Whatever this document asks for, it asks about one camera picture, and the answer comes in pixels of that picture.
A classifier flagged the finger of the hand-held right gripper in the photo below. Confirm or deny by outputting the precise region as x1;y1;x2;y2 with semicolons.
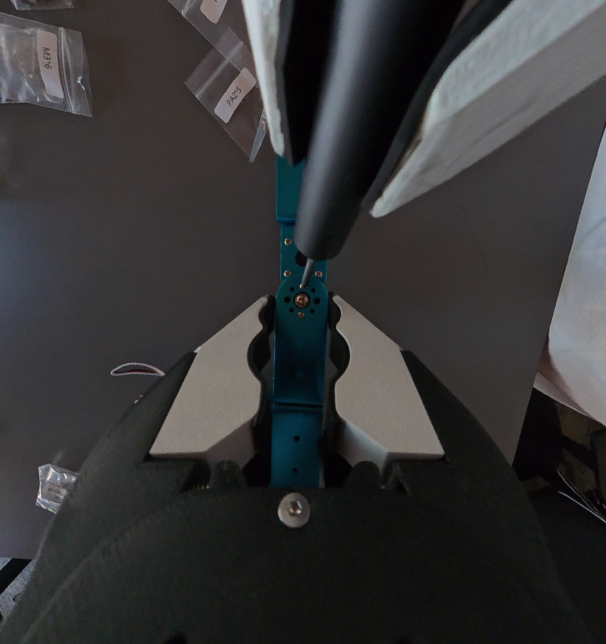
362;0;606;219
242;0;342;168

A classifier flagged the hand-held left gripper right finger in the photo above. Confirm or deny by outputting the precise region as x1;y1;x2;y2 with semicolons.
327;295;445;467

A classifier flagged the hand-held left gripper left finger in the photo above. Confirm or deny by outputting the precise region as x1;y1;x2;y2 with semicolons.
148;295;277;467

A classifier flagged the blue metal toy robot arm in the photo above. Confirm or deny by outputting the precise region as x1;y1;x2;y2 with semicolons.
270;153;332;490

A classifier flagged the black electric screwdriver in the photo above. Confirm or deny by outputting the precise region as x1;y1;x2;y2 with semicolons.
294;0;466;291

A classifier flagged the dark grey desk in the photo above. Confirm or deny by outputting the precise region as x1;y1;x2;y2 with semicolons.
0;0;606;559

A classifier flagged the small clear labelled zip bag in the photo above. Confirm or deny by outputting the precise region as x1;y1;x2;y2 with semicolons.
184;42;268;164
166;0;247;58

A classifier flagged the person's white shirt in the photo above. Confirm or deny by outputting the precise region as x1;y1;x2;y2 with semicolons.
533;95;606;434

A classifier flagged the large clear labelled zip bag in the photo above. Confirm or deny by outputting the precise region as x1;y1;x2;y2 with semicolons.
0;6;94;118

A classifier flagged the red white blue servo cable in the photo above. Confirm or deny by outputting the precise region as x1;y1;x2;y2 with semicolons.
109;361;170;379

